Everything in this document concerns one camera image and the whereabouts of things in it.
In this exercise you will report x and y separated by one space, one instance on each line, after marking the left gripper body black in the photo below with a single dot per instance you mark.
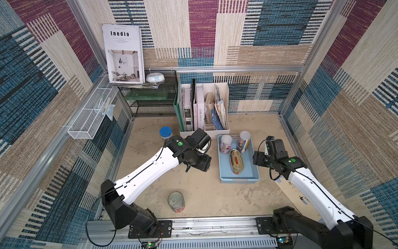
199 161

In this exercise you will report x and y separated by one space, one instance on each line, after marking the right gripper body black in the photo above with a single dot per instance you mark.
259 158

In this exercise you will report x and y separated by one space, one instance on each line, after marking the pink can white lid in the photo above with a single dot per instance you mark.
225 144

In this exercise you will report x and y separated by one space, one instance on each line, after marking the colourful can with spoon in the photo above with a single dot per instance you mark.
244 139

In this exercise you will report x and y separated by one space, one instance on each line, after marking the oval gold fish tin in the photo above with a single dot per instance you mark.
236 162

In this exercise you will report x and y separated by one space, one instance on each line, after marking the light blue plastic basket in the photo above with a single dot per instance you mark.
250 173

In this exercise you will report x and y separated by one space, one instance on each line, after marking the silver round pull-tab can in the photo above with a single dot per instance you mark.
176 202

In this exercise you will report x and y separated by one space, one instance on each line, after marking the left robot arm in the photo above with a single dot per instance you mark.
118 197

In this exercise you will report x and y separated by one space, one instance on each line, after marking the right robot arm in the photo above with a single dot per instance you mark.
340 228

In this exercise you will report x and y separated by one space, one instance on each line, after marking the pink book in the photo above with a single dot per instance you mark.
199 108

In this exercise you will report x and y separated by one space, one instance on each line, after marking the blue-lid cylindrical canister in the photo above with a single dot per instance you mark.
166 133

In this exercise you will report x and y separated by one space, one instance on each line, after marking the white file organizer box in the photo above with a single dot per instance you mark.
216 108

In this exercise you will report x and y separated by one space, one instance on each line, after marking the green folder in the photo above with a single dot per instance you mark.
178 111

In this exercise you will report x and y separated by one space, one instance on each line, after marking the beige booklet blue edge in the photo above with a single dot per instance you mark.
301 203

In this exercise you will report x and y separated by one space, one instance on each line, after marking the white round device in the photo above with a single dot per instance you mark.
155 78

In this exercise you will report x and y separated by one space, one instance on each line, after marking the Inedia magazine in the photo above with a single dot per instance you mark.
124 54

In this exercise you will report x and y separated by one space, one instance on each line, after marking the black wire shelf rack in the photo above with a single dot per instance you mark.
155 100

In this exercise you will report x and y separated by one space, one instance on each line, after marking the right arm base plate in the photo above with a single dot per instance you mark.
267 225

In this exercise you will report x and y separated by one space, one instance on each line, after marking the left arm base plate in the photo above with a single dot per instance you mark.
164 230

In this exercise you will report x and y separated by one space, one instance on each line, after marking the white wire basket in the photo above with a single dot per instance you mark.
99 105

